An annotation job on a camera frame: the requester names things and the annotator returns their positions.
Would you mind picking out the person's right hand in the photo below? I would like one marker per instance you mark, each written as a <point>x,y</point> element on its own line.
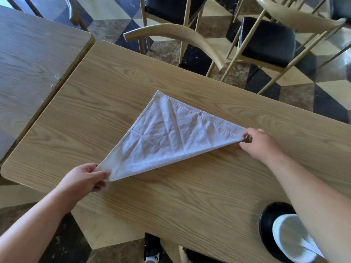
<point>262,146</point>

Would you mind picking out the person's left hand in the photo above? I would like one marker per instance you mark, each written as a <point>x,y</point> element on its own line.
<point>74,183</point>

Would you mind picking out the person's left thumb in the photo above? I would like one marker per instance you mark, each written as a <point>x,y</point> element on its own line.
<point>102,175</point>

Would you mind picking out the person's right thumb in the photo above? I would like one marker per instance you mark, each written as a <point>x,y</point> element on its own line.
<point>245,145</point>

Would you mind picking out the white cloth napkin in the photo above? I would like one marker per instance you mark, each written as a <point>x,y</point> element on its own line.
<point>167,134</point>

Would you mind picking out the person's left forearm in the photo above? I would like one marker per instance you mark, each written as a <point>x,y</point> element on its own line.
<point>30,230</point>

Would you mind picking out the person's right forearm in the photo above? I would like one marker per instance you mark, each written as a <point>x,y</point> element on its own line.
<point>318,205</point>

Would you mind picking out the black round plate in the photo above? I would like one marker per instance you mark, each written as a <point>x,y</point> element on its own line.
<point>267,227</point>

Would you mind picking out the black and white shoe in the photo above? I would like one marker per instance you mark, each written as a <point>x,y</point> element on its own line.
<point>152,250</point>

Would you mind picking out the white bowl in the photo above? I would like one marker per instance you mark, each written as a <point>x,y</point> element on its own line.
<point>288,238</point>

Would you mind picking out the wooden chair black seat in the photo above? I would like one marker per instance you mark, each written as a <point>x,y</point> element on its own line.
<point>264,41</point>

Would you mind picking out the white spoon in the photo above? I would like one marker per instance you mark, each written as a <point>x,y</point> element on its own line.
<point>311,247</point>

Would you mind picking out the wooden chair curved backrest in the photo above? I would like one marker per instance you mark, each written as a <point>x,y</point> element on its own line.
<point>175,32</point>

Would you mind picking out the wooden chair dark legs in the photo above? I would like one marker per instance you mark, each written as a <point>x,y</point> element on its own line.
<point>76,13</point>

